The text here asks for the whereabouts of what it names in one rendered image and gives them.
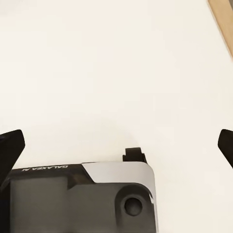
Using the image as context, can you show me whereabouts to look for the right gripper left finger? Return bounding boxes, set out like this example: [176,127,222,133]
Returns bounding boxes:
[0,129,25,187]

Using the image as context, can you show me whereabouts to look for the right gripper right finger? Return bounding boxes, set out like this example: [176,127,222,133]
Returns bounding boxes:
[217,129,233,168]

